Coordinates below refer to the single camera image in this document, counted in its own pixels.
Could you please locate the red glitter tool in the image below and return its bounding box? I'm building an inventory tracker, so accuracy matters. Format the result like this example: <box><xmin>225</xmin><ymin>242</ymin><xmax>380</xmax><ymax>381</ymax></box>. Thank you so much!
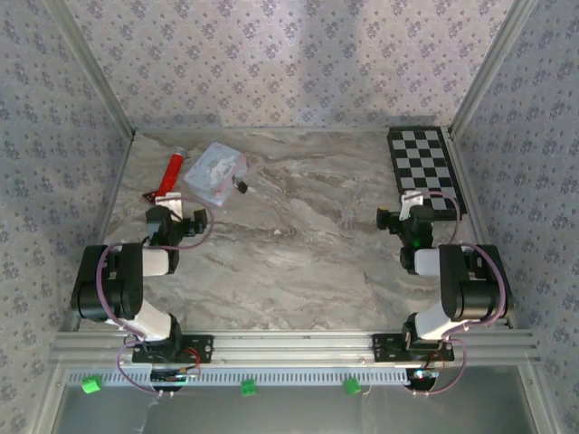
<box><xmin>141</xmin><ymin>152</ymin><xmax>187</xmax><ymax>203</ymax></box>

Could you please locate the black and grey chessboard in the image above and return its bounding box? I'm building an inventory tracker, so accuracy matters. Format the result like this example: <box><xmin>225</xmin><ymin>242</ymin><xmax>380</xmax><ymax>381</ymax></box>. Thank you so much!
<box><xmin>387</xmin><ymin>127</ymin><xmax>468</xmax><ymax>222</ymax></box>

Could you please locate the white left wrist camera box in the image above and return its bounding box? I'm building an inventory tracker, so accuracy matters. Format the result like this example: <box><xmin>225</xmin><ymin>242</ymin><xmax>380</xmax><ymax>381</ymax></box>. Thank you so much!
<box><xmin>154</xmin><ymin>192</ymin><xmax>184</xmax><ymax>218</ymax></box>

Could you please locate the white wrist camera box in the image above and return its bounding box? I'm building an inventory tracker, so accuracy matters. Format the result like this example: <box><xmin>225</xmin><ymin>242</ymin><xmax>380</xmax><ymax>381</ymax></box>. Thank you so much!
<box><xmin>400</xmin><ymin>190</ymin><xmax>424</xmax><ymax>218</ymax></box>
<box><xmin>154</xmin><ymin>192</ymin><xmax>184</xmax><ymax>218</ymax></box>

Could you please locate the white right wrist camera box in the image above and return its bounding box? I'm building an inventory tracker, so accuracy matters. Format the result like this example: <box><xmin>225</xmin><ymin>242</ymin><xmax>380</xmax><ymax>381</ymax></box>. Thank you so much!
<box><xmin>400</xmin><ymin>190</ymin><xmax>424</xmax><ymax>218</ymax></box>

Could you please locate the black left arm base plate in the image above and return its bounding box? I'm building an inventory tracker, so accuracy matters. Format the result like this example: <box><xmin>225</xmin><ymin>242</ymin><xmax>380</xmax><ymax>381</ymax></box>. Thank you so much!
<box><xmin>131</xmin><ymin>334</ymin><xmax>214</xmax><ymax>364</ymax></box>

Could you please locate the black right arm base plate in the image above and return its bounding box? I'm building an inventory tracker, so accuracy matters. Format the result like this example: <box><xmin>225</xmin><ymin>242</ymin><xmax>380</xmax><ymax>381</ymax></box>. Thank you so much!
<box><xmin>372</xmin><ymin>333</ymin><xmax>455</xmax><ymax>363</ymax></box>

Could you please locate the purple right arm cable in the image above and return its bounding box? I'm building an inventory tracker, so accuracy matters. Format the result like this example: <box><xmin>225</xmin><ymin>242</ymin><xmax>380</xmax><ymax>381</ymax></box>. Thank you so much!
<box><xmin>413</xmin><ymin>190</ymin><xmax>509</xmax><ymax>400</ymax></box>

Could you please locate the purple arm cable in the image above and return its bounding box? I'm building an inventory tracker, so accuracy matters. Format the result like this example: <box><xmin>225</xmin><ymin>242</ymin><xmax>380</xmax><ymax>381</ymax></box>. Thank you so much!
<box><xmin>97</xmin><ymin>192</ymin><xmax>215</xmax><ymax>400</ymax></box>
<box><xmin>413</xmin><ymin>190</ymin><xmax>509</xmax><ymax>400</ymax></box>

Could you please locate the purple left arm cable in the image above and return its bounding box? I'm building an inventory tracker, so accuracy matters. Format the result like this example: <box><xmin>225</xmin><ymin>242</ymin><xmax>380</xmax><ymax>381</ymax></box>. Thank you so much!
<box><xmin>97</xmin><ymin>192</ymin><xmax>215</xmax><ymax>400</ymax></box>

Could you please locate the aluminium mounting rail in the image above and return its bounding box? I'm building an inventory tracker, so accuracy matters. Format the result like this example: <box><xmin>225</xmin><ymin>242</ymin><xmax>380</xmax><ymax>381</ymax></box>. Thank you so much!
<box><xmin>49</xmin><ymin>330</ymin><xmax>542</xmax><ymax>366</ymax></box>

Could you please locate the white slotted cable duct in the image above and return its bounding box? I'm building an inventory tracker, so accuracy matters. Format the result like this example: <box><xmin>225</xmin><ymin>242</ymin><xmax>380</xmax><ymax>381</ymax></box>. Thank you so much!
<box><xmin>67</xmin><ymin>365</ymin><xmax>411</xmax><ymax>387</ymax></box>

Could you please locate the aluminium frame post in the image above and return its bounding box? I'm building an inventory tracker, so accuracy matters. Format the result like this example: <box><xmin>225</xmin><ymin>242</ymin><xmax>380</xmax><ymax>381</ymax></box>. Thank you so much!
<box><xmin>43</xmin><ymin>0</ymin><xmax>138</xmax><ymax>137</ymax></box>
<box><xmin>449</xmin><ymin>0</ymin><xmax>540</xmax><ymax>137</ymax></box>

